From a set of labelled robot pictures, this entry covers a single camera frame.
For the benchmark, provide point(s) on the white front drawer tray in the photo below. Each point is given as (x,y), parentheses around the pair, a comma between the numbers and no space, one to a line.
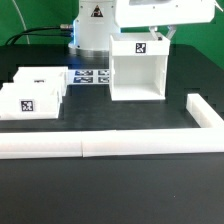
(29,101)

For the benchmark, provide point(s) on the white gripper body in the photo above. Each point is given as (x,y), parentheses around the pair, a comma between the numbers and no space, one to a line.
(140,13)

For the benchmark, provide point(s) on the white barrier rail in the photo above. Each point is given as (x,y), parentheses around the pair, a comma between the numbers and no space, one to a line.
(110,143)
(202,112)

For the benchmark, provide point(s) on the white right barrier rail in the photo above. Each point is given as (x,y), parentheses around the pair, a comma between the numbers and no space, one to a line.
(202,112)

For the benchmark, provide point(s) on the white drawer cabinet box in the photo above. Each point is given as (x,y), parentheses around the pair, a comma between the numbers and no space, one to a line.
(138,66)

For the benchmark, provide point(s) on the white front barrier rail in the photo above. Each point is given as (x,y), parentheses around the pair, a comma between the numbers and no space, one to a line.
(110,143)

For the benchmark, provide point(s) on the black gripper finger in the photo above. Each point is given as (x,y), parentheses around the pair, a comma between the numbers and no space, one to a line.
(153,31)
(171,31)

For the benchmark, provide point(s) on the white rear drawer tray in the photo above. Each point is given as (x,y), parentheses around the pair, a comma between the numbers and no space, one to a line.
(57,75)

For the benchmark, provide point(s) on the white marker tag sheet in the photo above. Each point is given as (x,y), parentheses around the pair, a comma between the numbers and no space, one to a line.
(88,76)

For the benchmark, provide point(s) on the white drawer tray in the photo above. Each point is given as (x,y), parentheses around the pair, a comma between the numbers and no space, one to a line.
(29,101)
(57,75)

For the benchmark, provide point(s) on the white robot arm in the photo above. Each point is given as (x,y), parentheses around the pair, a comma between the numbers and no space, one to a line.
(97,19)

